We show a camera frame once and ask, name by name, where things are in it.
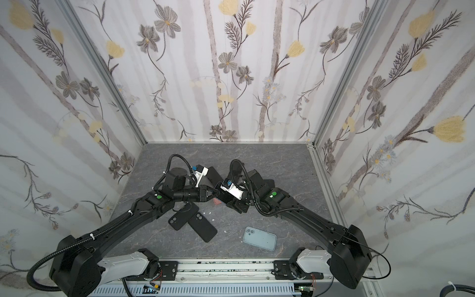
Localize black cable bottom right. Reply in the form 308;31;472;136
439;281;475;297

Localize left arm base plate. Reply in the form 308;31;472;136
137;261;178;282

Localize black phone right side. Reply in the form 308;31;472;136
264;179;275;189

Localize black phone case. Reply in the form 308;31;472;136
168;202;199;231
188;212;218;243

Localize white slotted cable duct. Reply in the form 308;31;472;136
88;283;302;297

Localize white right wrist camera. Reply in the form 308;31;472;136
220;179;244;200

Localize light blue phone case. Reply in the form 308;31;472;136
242;226;277;251

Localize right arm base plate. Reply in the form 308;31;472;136
271;260;324;280

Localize black phone case left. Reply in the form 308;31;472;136
168;202;199;231

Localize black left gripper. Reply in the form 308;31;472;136
172;184;221;204

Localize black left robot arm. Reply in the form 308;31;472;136
26;162;219;297

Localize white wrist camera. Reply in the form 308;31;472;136
220;179;244;200
192;165;209;188

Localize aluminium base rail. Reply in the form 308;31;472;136
92;258;383;297

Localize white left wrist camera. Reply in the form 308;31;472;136
192;165;209;188

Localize black phone case lower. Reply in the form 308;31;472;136
188;212;218;243

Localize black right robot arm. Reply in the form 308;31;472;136
229;159;381;289

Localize black phone purple edge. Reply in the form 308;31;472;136
206;167;224;188

